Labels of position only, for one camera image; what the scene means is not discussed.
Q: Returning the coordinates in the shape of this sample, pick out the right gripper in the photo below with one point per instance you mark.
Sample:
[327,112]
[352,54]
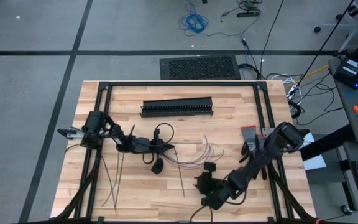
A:
[216,193]

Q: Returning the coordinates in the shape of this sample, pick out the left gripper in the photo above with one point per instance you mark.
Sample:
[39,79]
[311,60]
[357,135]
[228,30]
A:
[143,145]

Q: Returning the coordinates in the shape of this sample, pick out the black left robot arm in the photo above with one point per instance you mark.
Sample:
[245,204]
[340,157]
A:
[93,124]

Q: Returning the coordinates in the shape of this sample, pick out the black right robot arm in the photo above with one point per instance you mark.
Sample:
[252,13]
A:
[287,135]

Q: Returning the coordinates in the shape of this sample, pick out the grey black work glove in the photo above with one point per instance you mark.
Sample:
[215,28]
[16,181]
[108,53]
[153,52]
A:
[249,132]
[263,172]

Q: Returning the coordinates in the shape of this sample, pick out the black perforated floor grille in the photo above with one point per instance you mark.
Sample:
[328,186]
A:
[202,67]

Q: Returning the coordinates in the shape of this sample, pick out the white paper sheet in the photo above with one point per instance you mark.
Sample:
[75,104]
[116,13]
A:
[315,162]

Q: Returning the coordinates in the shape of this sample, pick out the white power strip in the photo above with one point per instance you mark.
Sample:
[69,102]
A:
[293,91]

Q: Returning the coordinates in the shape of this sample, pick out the black desk caster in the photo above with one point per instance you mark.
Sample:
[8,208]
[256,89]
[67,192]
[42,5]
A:
[346,209]

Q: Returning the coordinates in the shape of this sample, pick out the black power strip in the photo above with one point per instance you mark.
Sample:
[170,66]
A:
[248,14]

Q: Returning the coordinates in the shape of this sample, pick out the dark grey side desk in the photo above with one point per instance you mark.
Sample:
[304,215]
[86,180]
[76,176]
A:
[353,124]

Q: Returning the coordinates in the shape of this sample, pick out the black box with blue light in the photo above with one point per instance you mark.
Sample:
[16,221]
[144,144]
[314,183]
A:
[350,73]

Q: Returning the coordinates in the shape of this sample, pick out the white office chair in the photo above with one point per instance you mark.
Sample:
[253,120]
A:
[357,18]

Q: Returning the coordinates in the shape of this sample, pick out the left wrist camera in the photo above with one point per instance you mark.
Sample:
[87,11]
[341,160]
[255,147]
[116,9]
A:
[157,166]

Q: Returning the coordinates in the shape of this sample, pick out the black aluminium table frame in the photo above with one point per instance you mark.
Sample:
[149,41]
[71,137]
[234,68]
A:
[182,83]

